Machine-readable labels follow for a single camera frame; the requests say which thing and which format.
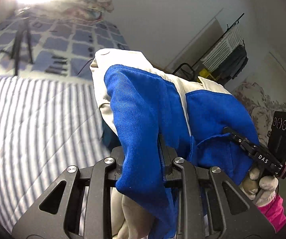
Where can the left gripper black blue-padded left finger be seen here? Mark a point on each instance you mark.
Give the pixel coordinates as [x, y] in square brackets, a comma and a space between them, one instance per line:
[118, 154]

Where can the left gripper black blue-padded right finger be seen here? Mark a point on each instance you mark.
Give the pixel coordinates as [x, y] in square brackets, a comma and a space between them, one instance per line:
[167, 154]

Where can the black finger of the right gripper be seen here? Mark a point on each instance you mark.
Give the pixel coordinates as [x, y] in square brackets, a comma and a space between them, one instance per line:
[241, 141]

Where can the beige and blue jacket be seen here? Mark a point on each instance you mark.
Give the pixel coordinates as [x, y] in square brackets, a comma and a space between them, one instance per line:
[140, 103]

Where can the dark clothes on rack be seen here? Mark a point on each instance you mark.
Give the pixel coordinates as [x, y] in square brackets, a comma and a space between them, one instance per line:
[232, 65]

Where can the black clothes rack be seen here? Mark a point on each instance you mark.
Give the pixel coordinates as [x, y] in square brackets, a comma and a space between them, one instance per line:
[190, 71]

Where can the right hand in beige glove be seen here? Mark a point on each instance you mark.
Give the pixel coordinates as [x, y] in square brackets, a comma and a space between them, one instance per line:
[260, 189]

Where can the yellow box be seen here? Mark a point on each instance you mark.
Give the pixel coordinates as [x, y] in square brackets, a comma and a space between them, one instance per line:
[206, 74]

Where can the grey white striped bed sheet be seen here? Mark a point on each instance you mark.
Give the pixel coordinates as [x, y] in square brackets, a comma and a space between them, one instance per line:
[45, 126]

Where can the striped cloth on rack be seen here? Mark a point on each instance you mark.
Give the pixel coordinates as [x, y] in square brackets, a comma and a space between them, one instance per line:
[222, 48]

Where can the white door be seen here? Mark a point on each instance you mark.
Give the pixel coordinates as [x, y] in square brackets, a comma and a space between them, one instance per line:
[198, 45]

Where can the blue checkered blanket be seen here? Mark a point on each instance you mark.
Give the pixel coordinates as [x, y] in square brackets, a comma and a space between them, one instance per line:
[61, 49]

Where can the black tripod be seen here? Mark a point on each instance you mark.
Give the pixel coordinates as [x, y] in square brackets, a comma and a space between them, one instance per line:
[23, 31]

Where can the floral wall painting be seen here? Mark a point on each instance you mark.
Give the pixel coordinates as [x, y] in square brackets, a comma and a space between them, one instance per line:
[262, 93]

